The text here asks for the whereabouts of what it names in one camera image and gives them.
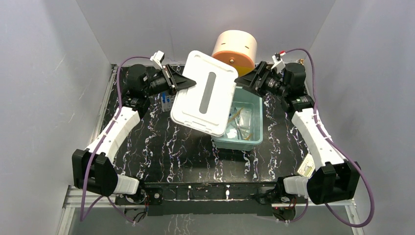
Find white bin lid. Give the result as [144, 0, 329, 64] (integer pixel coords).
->
[170, 50, 238, 137]

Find teal plastic bin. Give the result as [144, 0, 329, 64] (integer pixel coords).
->
[212, 87, 263, 151]

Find yellow rubber tubing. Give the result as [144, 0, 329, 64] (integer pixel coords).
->
[225, 107, 253, 141]

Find small white sachet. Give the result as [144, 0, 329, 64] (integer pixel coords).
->
[225, 129, 238, 139]

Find clear plastic funnel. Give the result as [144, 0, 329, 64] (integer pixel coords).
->
[238, 108, 252, 129]

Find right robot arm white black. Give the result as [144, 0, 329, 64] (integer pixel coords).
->
[235, 62, 360, 205]

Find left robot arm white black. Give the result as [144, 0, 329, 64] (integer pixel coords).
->
[72, 64, 197, 196]

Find clear test tube rack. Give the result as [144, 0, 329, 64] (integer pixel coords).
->
[161, 93, 175, 112]

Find round pastel drawer cabinet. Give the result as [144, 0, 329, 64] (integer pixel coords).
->
[211, 30, 257, 76]

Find small white card box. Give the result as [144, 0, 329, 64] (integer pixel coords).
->
[297, 153, 315, 178]

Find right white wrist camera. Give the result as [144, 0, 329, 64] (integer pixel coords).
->
[271, 51, 286, 74]

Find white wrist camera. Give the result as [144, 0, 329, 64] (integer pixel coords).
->
[150, 50, 165, 70]
[271, 51, 286, 74]

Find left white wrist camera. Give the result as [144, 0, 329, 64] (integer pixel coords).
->
[150, 50, 165, 70]

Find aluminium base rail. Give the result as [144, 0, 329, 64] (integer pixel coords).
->
[61, 183, 357, 224]

